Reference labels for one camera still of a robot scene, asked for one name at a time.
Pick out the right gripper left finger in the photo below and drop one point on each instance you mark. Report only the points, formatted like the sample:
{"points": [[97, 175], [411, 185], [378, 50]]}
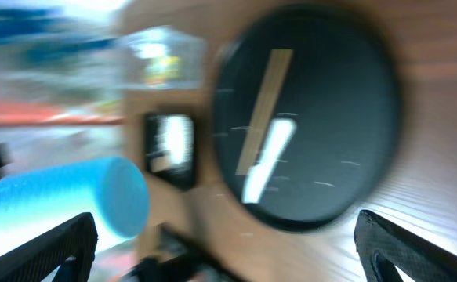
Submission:
{"points": [[68, 248]]}

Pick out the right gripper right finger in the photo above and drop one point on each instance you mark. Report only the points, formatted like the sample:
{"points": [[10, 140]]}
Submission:
{"points": [[385, 247]]}

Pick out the blue plastic cup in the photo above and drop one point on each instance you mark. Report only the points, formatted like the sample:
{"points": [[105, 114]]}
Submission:
{"points": [[112, 189]]}

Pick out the white plastic knife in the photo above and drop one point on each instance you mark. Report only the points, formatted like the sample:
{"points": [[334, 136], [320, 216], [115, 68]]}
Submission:
{"points": [[269, 160]]}

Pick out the wooden chopstick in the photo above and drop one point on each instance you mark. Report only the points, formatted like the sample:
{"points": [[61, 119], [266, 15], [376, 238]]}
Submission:
{"points": [[269, 91]]}

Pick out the yellow snack wrapper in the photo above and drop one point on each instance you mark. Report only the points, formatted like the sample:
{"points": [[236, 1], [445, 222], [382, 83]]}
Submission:
{"points": [[159, 70]]}

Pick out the black rectangular tray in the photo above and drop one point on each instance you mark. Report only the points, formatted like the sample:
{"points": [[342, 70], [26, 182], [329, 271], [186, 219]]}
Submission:
{"points": [[182, 181]]}

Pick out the pile of white rice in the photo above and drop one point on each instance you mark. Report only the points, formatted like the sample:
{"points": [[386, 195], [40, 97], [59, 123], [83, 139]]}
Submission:
{"points": [[174, 144]]}

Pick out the round black tray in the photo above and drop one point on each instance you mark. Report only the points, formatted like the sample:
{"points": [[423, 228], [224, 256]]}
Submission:
{"points": [[341, 105]]}

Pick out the clear plastic bin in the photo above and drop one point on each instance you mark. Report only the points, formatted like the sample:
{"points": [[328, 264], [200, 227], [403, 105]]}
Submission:
{"points": [[163, 41]]}

